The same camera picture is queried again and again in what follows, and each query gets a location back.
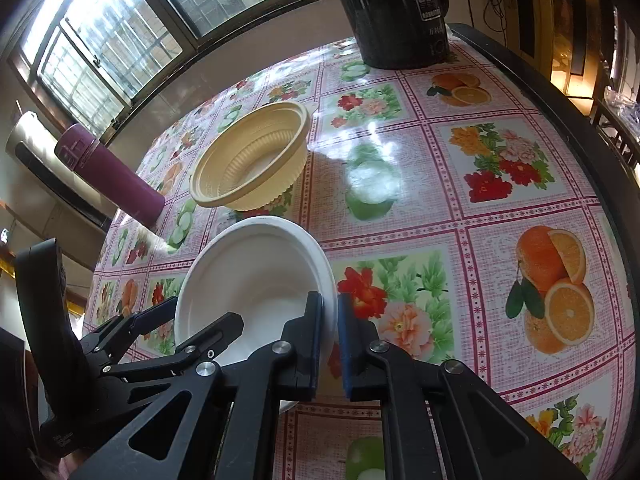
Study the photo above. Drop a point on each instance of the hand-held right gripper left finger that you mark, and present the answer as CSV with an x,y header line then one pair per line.
x,y
312,350

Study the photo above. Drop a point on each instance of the barred window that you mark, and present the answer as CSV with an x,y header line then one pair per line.
x,y
125,25

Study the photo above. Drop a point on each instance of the large white bowl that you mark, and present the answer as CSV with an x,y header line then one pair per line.
x,y
255,270

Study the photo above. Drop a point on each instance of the dark wooden table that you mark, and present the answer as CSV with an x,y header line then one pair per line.
x,y
575,125

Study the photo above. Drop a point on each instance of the white tower air conditioner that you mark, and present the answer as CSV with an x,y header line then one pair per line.
x,y
45,165

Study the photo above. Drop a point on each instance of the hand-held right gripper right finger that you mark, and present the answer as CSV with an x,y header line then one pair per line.
x,y
348,355

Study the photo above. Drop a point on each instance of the black electric kettle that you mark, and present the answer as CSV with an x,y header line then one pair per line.
x,y
395,15

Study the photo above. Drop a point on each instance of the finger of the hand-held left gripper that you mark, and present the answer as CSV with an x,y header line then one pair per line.
x,y
220,332
150,317

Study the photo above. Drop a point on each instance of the purple thermos bottle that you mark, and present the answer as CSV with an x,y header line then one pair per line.
x,y
110,180

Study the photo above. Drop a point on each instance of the yellow plastic bowl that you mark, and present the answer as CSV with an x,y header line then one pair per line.
x,y
250,160

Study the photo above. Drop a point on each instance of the golden framed wooden cabinet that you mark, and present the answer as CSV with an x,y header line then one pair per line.
x,y
565,20

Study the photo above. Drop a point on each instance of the floral fruit print tablecloth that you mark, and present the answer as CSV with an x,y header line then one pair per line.
x,y
440,200

